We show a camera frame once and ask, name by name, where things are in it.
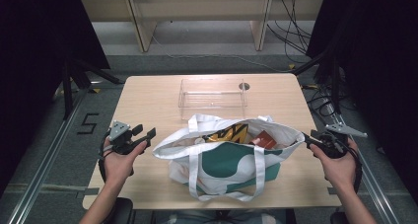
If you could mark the clear plastic bin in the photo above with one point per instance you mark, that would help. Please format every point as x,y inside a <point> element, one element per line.
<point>212,99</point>

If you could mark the black curtain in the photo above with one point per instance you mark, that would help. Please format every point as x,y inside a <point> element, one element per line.
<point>39,53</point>
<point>378,53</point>

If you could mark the person's left hand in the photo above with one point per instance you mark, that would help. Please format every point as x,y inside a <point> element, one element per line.
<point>118,166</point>

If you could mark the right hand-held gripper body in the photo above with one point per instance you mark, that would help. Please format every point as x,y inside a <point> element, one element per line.
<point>335,141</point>

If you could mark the black tripod stand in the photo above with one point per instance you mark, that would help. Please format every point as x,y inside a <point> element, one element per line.
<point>67,92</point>

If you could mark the brown drink carton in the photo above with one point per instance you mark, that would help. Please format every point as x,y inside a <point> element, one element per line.
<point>265,139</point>

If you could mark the white and green tote bag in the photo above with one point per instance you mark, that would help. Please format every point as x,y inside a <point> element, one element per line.
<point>226,164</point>

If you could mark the black metal stand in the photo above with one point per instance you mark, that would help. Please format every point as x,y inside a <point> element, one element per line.
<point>334,86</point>

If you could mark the black chair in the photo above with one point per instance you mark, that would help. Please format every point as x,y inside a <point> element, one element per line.
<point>121,210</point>

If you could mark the person's right hand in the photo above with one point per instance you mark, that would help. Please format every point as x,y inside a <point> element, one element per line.
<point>338,171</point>

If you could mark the yellow striped chips bag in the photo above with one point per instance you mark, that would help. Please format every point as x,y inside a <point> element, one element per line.
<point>230,133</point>

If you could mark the round metal table grommet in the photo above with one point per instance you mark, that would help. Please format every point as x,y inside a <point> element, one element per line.
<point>244,86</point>

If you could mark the aluminium floor rail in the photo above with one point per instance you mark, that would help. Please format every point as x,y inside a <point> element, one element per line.
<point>371,184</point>
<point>42,171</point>

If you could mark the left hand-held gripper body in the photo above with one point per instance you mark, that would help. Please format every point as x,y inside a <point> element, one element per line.
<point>120,130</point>

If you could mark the person's legs in jeans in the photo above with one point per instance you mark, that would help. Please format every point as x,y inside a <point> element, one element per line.
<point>197,217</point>

